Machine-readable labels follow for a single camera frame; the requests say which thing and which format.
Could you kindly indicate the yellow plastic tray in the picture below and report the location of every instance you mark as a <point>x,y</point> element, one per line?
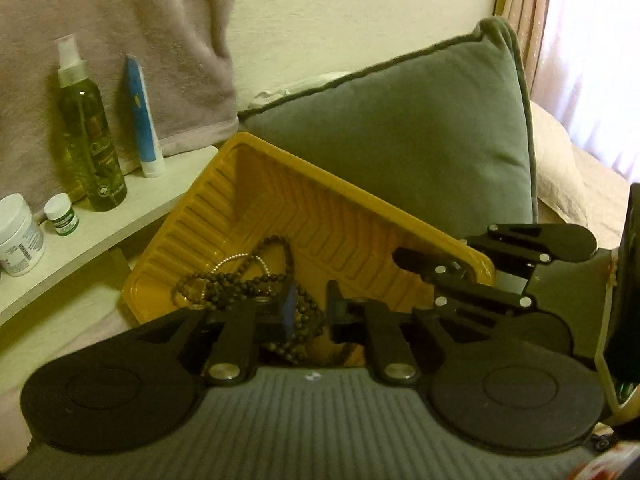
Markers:
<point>310,200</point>

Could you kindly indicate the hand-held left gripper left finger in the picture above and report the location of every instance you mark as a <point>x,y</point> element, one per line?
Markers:
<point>289,310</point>

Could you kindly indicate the green spray bottle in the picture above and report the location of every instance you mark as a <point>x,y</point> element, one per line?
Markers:
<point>95,150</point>

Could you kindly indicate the small green jar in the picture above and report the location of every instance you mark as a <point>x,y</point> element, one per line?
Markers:
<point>62,217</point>

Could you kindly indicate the pink curtain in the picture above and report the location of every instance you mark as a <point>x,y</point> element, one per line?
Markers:
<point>590,60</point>

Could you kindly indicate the blue and white tube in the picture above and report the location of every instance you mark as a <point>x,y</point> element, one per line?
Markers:
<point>145,130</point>

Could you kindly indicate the cream shelf unit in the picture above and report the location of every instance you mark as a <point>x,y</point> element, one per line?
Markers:
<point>110,215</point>

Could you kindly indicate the mauve towel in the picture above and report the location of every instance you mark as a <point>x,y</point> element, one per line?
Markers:
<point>125,20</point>

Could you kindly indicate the cream pillow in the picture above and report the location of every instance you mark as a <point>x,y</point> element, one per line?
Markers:
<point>565,180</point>

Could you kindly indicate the grey cushion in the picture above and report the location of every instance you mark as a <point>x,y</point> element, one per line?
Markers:
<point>400,150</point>

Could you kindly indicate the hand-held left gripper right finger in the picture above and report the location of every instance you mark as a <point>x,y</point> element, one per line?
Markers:
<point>334,305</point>

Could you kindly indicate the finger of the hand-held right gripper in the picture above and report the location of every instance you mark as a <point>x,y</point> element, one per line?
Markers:
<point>500,242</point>
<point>407,256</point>

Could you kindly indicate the white jar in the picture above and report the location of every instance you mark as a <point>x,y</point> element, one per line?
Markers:
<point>17,240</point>

